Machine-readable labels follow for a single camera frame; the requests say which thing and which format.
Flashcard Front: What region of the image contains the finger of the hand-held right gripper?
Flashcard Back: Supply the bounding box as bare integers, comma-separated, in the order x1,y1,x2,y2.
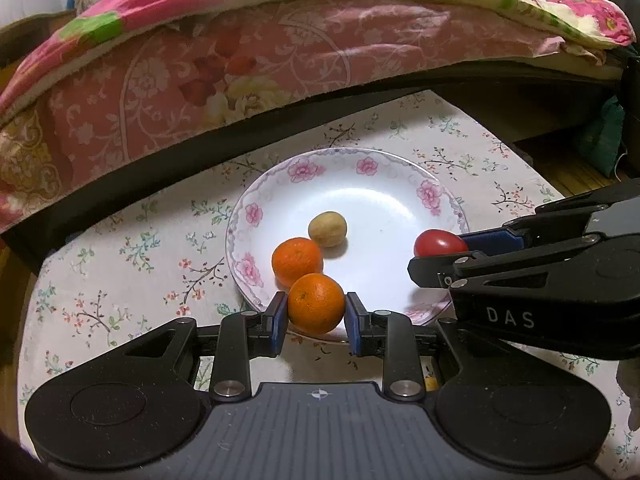
407,232,607,291
457,178,640,256

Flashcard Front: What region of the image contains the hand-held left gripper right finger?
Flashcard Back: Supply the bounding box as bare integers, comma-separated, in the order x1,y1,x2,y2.
345,291,506,403

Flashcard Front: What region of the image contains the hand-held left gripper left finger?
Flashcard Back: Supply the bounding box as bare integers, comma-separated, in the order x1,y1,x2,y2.
122,291,290,403

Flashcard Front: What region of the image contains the red cherry tomato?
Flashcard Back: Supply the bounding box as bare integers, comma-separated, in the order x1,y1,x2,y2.
413,229,469,258

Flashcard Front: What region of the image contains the orange tangerine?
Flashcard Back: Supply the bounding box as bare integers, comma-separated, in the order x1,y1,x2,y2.
271,236,324,286
287,273,347,336

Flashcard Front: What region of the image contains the white floral plate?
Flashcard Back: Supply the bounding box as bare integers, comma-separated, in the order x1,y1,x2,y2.
225,147,471,343

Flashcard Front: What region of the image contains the tan longan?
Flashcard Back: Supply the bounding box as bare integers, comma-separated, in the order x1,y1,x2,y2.
307,212,347,248

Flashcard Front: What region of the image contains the green bag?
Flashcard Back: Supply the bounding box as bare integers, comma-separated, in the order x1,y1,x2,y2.
575,95,626,178

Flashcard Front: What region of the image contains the white floral tablecloth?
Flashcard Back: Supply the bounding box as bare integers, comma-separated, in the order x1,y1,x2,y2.
17,90,640,471

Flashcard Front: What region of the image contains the pink floral blanket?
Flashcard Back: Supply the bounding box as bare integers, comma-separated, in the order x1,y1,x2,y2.
0,0,566,233

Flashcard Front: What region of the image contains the brown wooden furniture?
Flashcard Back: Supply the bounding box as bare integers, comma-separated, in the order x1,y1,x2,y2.
0,10,76,68

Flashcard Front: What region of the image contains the dark bed frame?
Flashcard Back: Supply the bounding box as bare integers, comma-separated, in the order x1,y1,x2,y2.
0,57,631,271

